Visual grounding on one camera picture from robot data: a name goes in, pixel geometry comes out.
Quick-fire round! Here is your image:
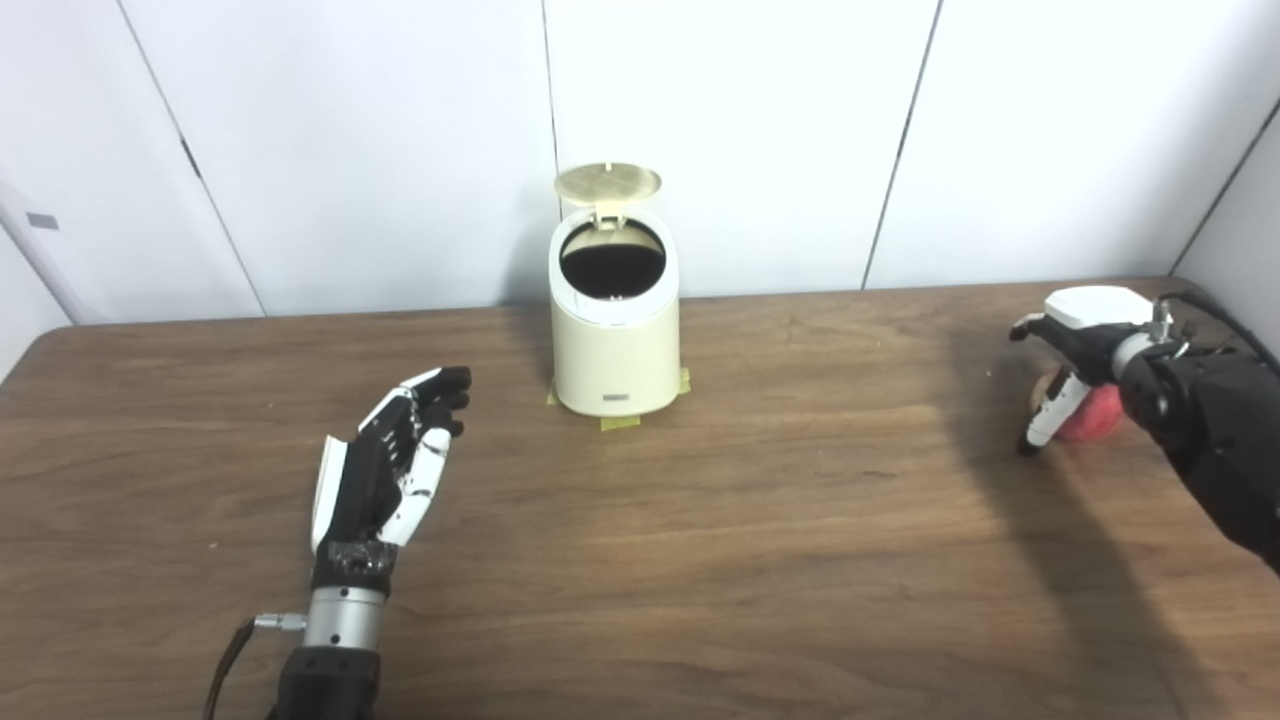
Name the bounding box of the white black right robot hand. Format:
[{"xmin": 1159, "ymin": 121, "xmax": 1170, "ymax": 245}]
[{"xmin": 1008, "ymin": 285, "xmax": 1191, "ymax": 458}]

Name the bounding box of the cream-colored cylindrical bin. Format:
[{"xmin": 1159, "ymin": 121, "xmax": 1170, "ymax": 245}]
[{"xmin": 548, "ymin": 205, "xmax": 683, "ymax": 418}]

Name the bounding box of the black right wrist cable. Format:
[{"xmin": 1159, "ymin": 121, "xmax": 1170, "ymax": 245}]
[{"xmin": 1150, "ymin": 290, "xmax": 1280, "ymax": 376}]

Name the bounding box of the round cream bin lid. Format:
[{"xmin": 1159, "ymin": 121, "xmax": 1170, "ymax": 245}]
[{"xmin": 554, "ymin": 160, "xmax": 663, "ymax": 233}]

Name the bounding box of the red apple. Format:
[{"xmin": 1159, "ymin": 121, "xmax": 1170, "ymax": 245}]
[{"xmin": 1030, "ymin": 365, "xmax": 1126, "ymax": 444}]

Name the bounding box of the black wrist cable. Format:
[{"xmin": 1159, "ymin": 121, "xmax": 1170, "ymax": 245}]
[
  {"xmin": 203, "ymin": 612, "xmax": 308, "ymax": 720},
  {"xmin": 1150, "ymin": 290, "xmax": 1280, "ymax": 376}
]

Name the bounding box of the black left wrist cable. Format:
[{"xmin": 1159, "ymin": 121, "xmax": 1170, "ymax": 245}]
[{"xmin": 203, "ymin": 612, "xmax": 308, "ymax": 720}]

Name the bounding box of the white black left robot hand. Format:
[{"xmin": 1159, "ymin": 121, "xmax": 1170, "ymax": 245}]
[{"xmin": 310, "ymin": 366, "xmax": 473, "ymax": 596}]

